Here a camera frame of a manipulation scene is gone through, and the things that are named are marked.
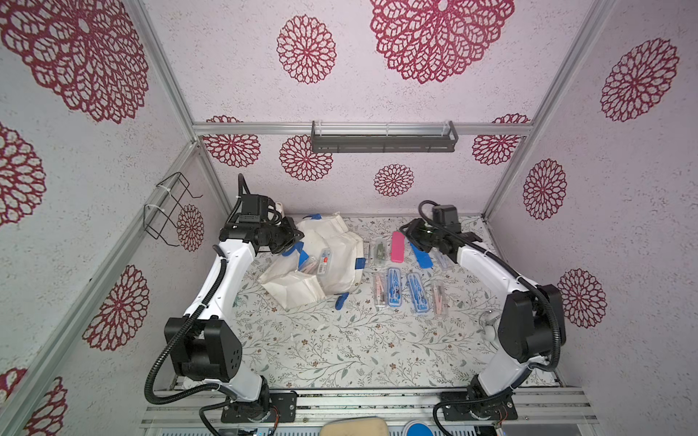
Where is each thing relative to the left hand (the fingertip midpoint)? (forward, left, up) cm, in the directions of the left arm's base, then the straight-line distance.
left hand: (305, 235), depth 81 cm
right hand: (+7, -30, -4) cm, 32 cm away
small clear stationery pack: (+12, -20, -24) cm, 33 cm away
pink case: (+12, -32, -23) cm, 41 cm away
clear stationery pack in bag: (+3, -2, -22) cm, 22 cm away
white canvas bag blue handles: (-11, +5, -12) cm, 17 cm away
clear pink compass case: (-5, -24, -25) cm, 35 cm away
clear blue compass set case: (-4, -29, -24) cm, 38 cm away
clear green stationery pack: (+11, -25, -24) cm, 37 cm away
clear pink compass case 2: (-10, -45, -25) cm, 52 cm away
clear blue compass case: (-7, -37, -24) cm, 44 cm away
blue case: (+8, -42, -24) cm, 49 cm away
